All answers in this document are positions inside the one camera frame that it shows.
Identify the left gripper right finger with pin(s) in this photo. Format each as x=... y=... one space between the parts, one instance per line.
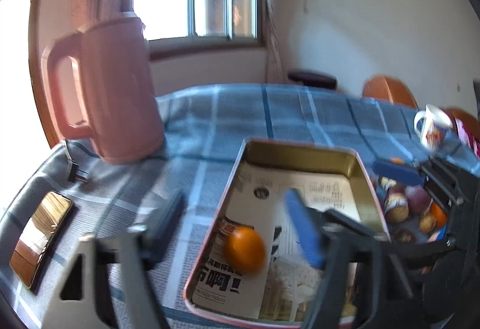
x=384 y=293

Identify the small tangerine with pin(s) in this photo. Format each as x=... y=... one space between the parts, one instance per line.
x=439 y=215

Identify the large bumpy orange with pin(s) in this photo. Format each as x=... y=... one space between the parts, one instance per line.
x=398 y=161

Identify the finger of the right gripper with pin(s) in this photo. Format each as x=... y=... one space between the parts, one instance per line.
x=409 y=174
x=409 y=256

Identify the brown leather armchair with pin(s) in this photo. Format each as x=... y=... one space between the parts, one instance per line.
x=386 y=88

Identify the brown leather sofa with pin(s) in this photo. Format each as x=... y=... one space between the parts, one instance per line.
x=468 y=119

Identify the dark chestnut fruit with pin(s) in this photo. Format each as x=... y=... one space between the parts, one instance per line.
x=403 y=236

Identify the white cartoon mug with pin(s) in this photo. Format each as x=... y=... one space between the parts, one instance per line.
x=431 y=125

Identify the printed paper in tin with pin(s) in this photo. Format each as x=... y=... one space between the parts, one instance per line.
x=284 y=288

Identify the smartphone on table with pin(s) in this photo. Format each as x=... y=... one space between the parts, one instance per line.
x=38 y=235

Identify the black kettle power plug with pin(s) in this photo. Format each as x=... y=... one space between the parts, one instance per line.
x=73 y=173

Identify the dark round stool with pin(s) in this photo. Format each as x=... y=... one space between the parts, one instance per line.
x=313 y=79

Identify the purple passion fruit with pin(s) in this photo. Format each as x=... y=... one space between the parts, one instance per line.
x=418 y=199

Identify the pink electric kettle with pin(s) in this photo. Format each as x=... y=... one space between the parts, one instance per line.
x=114 y=89

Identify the blue plaid tablecloth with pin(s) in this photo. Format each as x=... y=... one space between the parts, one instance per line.
x=204 y=131

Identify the dark brown mangosteen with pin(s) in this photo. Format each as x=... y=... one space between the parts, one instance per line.
x=396 y=208

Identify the pink gold tin box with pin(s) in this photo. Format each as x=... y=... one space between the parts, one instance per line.
x=302 y=157

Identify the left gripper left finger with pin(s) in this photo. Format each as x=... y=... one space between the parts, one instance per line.
x=82 y=298

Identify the pink curtain right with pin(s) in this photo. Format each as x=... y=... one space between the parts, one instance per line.
x=274 y=72

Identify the smooth orange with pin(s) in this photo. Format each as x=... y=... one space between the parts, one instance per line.
x=244 y=250

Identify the pink floral cushion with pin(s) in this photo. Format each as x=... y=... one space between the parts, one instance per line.
x=467 y=138

